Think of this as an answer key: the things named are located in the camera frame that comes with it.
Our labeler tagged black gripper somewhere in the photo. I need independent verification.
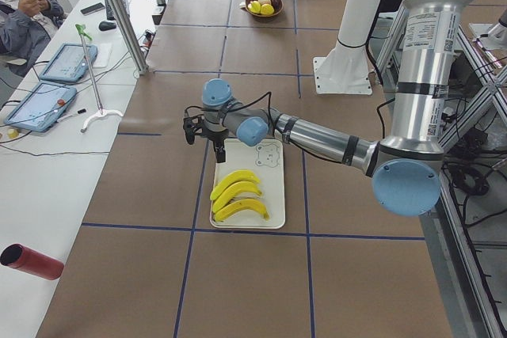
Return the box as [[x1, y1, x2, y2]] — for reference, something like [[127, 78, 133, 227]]
[[208, 129, 228, 162]]

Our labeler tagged yellow banana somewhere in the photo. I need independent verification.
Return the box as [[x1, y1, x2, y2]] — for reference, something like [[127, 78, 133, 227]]
[[212, 181, 263, 213], [210, 169, 261, 201], [213, 198, 270, 222]]

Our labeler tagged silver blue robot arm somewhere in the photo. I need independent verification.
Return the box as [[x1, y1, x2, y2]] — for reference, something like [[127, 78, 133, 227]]
[[196, 0, 473, 216]]

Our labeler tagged brown wicker basket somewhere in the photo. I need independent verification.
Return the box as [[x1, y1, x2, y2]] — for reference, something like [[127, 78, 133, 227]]
[[240, 0, 283, 17]]

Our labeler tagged yellow mango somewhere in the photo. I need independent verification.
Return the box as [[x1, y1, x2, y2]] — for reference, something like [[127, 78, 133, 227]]
[[260, 4, 275, 16]]

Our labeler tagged yellow star fruit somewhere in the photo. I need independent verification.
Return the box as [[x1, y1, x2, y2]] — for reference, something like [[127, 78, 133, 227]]
[[247, 1, 261, 14]]

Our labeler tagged white bear tray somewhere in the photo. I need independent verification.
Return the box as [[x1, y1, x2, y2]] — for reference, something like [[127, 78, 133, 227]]
[[209, 139, 285, 229]]

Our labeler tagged black computer mouse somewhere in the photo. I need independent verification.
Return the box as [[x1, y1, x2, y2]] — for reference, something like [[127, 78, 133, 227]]
[[98, 21, 116, 32]]

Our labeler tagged upper blue teach pendant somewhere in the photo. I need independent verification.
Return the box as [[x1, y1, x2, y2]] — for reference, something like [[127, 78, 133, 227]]
[[39, 43, 89, 84]]

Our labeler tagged blue teach pendant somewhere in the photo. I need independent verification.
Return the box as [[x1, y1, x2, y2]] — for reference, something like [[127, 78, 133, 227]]
[[39, 43, 89, 84], [4, 81, 77, 132]]

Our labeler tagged black smartphone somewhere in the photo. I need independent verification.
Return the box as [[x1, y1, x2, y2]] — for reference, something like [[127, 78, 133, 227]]
[[80, 2, 105, 16]]

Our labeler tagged lower blue teach pendant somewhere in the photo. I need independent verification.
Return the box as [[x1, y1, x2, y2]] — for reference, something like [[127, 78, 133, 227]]
[[4, 81, 77, 132]]

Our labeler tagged reacher grabber stick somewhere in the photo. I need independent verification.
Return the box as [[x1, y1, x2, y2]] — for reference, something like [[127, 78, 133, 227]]
[[75, 24, 124, 133]]

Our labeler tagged red cylinder bottle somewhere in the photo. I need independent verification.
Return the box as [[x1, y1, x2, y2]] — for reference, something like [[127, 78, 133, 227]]
[[1, 243, 64, 280]]

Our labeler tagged seated person grey jacket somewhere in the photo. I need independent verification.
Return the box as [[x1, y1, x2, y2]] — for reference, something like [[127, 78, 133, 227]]
[[1, 0, 67, 77]]

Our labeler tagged aluminium frame post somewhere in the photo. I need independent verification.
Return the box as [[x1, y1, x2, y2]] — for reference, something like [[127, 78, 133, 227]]
[[108, 0, 148, 75]]

